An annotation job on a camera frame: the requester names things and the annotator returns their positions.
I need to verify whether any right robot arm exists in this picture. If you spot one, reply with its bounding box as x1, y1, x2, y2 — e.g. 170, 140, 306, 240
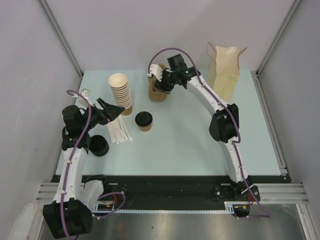
147, 54, 259, 202

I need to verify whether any white cable duct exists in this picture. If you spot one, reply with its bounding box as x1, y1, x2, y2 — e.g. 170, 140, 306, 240
93, 201, 249, 215

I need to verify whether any pile of wrapped straws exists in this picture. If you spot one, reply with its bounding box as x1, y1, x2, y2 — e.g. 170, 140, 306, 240
106, 116, 133, 144

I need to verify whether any purple cable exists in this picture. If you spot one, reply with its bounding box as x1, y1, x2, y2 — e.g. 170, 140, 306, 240
61, 89, 126, 240
148, 47, 272, 218

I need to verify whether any cardboard cup carrier stack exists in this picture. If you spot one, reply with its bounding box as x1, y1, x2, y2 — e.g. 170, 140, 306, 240
148, 64, 168, 102

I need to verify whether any brown paper bag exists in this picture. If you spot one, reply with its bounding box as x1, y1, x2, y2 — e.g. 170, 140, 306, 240
206, 42, 246, 103

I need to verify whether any black cup lid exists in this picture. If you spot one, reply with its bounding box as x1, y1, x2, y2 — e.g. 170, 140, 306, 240
135, 111, 153, 127

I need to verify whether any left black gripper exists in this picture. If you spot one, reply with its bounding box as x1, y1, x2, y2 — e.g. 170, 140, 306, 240
80, 98, 124, 132

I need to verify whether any stack of black lids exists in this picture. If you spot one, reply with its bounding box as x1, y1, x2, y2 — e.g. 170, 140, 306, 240
89, 135, 110, 157

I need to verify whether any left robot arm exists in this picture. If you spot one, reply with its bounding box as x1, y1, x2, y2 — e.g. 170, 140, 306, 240
42, 98, 125, 239

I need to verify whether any single brown paper cup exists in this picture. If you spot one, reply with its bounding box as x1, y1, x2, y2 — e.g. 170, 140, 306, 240
139, 124, 152, 132

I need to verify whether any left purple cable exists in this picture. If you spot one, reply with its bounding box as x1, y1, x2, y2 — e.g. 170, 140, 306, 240
61, 89, 126, 240

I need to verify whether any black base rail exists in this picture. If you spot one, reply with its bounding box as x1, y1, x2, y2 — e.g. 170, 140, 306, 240
51, 174, 292, 211

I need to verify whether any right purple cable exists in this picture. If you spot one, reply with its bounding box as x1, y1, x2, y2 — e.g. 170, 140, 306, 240
148, 47, 272, 218

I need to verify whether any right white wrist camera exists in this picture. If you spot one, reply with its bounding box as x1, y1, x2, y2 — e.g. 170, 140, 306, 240
147, 64, 164, 82

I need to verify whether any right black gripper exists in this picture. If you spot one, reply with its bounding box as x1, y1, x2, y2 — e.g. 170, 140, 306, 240
154, 68, 178, 95

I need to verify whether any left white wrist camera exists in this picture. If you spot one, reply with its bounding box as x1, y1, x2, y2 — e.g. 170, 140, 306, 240
73, 88, 94, 108

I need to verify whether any stack of paper cups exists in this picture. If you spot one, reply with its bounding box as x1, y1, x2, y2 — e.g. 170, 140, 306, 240
108, 73, 133, 116

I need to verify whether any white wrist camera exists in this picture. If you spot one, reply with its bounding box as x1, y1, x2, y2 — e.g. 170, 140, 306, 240
147, 64, 164, 82
73, 88, 94, 108

